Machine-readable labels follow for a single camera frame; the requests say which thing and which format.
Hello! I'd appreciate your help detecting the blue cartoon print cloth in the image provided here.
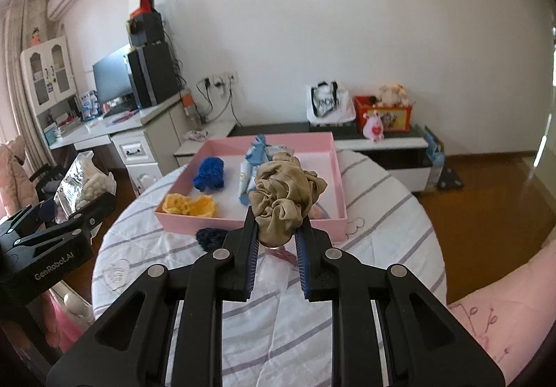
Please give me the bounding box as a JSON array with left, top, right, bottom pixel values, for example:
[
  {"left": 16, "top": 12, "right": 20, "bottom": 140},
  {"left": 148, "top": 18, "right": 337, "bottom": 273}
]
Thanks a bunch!
[{"left": 238, "top": 134, "right": 297, "bottom": 205}]

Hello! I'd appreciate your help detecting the beige plush toy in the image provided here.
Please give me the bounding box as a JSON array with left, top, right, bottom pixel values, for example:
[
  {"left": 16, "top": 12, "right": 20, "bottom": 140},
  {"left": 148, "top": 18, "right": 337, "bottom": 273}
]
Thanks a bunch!
[{"left": 376, "top": 84, "right": 410, "bottom": 107}]

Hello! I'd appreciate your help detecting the white glass door cabinet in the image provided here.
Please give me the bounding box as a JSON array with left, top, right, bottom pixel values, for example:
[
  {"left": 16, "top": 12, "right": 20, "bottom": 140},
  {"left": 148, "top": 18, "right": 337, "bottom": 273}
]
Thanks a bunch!
[{"left": 19, "top": 36, "right": 79, "bottom": 116}]

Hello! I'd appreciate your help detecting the white computer desk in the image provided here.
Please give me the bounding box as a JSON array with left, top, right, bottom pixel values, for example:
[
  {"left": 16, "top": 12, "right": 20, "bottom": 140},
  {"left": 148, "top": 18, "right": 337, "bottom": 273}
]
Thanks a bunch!
[{"left": 48, "top": 89, "right": 205, "bottom": 197}]

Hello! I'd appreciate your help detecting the black speaker box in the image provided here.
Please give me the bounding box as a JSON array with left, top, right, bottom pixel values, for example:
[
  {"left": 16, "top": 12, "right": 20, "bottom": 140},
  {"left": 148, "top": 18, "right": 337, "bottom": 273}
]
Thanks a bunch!
[{"left": 126, "top": 12, "right": 165, "bottom": 48}]

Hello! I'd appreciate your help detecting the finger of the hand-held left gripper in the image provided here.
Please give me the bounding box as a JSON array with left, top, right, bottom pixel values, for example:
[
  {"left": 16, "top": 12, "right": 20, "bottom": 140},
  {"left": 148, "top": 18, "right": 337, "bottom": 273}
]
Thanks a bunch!
[
  {"left": 6, "top": 192, "right": 117, "bottom": 254},
  {"left": 0, "top": 203, "right": 57, "bottom": 237}
]

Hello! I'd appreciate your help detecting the black white tv stand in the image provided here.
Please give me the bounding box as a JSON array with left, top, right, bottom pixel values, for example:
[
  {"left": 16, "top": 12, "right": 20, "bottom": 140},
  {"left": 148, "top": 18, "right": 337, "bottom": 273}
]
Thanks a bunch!
[{"left": 174, "top": 121, "right": 435, "bottom": 194}]

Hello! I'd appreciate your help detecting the clear pack of cotton swabs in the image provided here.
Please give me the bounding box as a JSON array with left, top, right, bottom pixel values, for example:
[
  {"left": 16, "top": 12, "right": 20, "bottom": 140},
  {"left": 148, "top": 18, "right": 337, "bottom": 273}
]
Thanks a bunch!
[{"left": 53, "top": 151, "right": 117, "bottom": 225}]

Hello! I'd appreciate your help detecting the blue white carton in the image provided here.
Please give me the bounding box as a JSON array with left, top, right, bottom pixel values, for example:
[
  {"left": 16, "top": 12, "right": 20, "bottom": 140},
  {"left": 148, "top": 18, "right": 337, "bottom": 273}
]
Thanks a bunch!
[{"left": 78, "top": 89, "right": 100, "bottom": 121}]

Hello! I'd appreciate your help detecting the black office chair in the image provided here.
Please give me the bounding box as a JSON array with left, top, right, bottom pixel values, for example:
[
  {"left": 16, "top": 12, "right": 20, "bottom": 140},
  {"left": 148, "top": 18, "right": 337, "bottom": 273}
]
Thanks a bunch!
[{"left": 28, "top": 163, "right": 59, "bottom": 214}]

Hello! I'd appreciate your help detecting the yellow crocheted piece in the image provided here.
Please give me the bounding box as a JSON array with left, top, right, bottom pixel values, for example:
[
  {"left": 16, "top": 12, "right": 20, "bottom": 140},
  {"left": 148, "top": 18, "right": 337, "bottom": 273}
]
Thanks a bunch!
[{"left": 162, "top": 193, "right": 218, "bottom": 218}]

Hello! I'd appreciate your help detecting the red desk calendar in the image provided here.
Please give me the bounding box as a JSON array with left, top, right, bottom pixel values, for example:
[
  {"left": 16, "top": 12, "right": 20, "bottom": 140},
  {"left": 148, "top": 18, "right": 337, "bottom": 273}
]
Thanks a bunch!
[{"left": 129, "top": 0, "right": 157, "bottom": 18}]

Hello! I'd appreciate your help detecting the red toy box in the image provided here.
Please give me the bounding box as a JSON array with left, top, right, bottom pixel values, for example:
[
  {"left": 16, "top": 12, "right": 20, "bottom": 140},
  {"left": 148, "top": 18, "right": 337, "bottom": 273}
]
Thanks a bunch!
[{"left": 353, "top": 95, "right": 413, "bottom": 133}]

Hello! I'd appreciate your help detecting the beige scrunchie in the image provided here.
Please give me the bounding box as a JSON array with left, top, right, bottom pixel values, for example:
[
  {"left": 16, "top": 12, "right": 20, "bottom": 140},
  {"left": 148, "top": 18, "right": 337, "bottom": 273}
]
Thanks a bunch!
[{"left": 248, "top": 153, "right": 328, "bottom": 248}]

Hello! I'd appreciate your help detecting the pink hair band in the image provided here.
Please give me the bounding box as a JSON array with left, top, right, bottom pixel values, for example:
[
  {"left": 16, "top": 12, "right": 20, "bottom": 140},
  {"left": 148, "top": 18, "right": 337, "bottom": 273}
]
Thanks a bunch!
[{"left": 263, "top": 245, "right": 300, "bottom": 267}]

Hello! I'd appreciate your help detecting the striped white quilted tablecloth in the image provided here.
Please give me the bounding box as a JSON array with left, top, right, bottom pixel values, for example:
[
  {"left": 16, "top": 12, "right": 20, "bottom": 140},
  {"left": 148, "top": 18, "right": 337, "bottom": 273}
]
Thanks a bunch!
[{"left": 91, "top": 148, "right": 448, "bottom": 387}]

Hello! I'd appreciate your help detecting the black computer tower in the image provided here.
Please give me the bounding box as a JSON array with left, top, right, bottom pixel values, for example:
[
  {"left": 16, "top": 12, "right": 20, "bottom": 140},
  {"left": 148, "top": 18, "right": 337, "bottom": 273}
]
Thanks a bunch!
[{"left": 127, "top": 42, "right": 180, "bottom": 108}]

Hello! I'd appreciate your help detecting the dark dotted cloth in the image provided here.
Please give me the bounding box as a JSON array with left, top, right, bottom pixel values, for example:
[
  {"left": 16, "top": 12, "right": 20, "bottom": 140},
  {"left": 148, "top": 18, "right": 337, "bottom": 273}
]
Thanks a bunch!
[{"left": 435, "top": 167, "right": 464, "bottom": 191}]

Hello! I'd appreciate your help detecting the pink padded coat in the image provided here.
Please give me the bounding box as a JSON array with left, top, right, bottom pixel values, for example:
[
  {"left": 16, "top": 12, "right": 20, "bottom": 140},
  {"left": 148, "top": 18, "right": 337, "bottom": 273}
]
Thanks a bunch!
[{"left": 0, "top": 136, "right": 40, "bottom": 218}]

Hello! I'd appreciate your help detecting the stack of books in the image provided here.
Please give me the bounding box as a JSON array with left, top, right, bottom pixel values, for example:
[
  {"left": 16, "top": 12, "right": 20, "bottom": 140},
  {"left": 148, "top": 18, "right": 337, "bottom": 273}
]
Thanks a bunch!
[{"left": 43, "top": 115, "right": 81, "bottom": 140}]

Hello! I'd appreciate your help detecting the beige curtain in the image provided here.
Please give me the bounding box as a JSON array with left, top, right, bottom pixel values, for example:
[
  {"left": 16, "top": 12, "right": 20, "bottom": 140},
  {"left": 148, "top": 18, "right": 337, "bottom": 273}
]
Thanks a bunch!
[{"left": 0, "top": 0, "right": 48, "bottom": 145}]

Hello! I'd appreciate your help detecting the pink white plush toy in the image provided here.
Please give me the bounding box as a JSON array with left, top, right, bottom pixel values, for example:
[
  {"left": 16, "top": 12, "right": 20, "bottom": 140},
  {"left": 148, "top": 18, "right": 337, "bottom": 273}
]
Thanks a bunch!
[{"left": 362, "top": 113, "right": 386, "bottom": 141}]

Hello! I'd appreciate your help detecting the pink bed sheet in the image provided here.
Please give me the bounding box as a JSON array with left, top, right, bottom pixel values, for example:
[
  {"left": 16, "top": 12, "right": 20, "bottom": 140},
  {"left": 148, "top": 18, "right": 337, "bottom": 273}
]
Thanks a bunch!
[{"left": 43, "top": 291, "right": 94, "bottom": 327}]

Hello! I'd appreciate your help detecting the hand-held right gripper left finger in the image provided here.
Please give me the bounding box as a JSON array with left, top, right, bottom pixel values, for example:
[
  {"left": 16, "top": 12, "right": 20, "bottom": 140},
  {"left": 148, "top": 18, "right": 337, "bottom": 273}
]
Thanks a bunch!
[{"left": 46, "top": 207, "right": 262, "bottom": 387}]

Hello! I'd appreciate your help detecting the pink cardboard box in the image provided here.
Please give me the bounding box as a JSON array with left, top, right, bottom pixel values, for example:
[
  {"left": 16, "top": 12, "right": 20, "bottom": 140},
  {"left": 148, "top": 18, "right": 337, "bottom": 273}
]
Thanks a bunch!
[{"left": 155, "top": 132, "right": 348, "bottom": 242}]

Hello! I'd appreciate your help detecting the pale pink embroidered quilt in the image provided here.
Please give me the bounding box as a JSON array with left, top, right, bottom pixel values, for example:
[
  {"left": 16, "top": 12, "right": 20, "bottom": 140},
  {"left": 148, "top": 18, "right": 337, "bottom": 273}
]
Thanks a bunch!
[{"left": 447, "top": 235, "right": 556, "bottom": 387}]

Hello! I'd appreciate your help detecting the blue crocheted piece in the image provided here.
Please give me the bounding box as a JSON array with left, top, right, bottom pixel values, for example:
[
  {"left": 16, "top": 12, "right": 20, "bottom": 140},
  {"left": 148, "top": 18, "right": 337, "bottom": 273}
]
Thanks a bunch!
[{"left": 192, "top": 156, "right": 227, "bottom": 192}]

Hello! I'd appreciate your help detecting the white tote bag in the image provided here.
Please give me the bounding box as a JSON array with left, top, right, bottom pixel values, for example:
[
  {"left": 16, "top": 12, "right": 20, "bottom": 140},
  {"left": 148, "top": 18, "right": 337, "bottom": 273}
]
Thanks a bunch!
[{"left": 306, "top": 82, "right": 352, "bottom": 125}]

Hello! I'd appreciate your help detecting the black power cable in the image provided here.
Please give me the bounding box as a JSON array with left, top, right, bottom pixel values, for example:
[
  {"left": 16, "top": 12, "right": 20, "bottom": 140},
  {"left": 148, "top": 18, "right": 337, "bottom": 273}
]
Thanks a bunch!
[
  {"left": 223, "top": 85, "right": 242, "bottom": 127},
  {"left": 196, "top": 81, "right": 218, "bottom": 116}
]

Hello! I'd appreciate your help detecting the navy scrunchie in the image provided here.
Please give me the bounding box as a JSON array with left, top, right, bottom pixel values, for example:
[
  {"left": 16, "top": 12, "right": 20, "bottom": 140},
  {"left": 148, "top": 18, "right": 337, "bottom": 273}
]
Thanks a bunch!
[{"left": 195, "top": 228, "right": 231, "bottom": 260}]

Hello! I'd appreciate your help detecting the black keyboard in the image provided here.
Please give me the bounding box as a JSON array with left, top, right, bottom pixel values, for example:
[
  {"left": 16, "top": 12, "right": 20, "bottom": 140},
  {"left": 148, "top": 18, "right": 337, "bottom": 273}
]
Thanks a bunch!
[{"left": 104, "top": 102, "right": 137, "bottom": 116}]

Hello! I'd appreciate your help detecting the black computer monitor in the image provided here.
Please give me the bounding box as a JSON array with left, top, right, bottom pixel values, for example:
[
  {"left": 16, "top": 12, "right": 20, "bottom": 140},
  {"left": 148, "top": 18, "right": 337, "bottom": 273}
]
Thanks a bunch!
[{"left": 92, "top": 46, "right": 134, "bottom": 103}]

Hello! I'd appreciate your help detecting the white door frame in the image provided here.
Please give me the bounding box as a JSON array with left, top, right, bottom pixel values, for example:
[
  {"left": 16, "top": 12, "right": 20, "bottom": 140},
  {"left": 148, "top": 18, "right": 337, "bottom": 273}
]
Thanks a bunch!
[{"left": 530, "top": 18, "right": 556, "bottom": 173}]

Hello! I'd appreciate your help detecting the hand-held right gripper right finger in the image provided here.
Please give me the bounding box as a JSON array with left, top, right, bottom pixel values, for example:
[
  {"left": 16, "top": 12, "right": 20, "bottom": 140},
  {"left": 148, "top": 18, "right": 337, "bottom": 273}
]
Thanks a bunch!
[{"left": 294, "top": 220, "right": 508, "bottom": 387}]

